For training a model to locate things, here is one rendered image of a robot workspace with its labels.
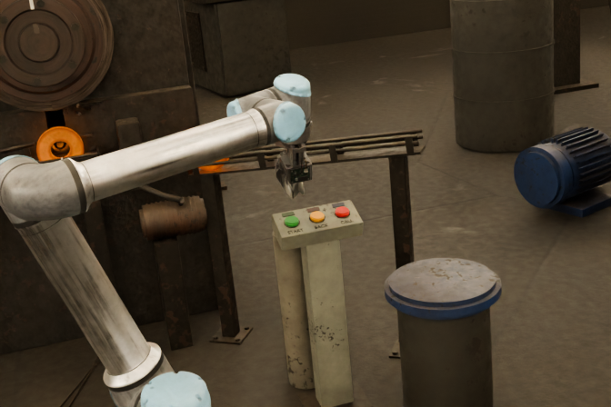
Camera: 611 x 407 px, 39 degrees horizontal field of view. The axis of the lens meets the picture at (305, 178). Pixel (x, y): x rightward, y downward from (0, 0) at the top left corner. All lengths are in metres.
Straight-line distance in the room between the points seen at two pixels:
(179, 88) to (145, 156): 1.29
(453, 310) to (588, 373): 0.69
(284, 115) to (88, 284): 0.57
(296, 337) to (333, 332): 0.18
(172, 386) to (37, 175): 0.57
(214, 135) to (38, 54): 1.09
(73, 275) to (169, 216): 1.01
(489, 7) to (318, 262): 2.70
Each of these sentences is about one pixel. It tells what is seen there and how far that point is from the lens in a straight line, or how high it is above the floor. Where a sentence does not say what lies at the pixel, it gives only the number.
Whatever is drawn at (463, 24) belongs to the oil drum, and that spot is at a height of 0.74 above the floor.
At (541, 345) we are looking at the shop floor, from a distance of 2.96.
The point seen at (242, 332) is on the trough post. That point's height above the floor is 0.01.
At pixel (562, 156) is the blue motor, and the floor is 0.30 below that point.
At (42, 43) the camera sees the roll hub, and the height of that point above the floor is 1.11.
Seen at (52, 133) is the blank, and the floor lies 0.80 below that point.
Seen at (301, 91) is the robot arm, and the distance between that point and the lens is 2.09.
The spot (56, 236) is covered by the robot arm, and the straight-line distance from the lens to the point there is 1.90.
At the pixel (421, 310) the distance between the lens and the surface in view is 2.27.
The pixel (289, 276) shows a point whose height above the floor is 0.39.
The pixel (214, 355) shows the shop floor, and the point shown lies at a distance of 3.02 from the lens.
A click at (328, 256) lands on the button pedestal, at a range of 2.43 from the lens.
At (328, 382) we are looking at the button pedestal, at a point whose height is 0.09.
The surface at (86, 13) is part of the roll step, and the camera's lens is 2.89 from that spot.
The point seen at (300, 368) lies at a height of 0.08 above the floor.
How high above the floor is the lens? 1.43
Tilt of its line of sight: 17 degrees down
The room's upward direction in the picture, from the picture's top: 6 degrees counter-clockwise
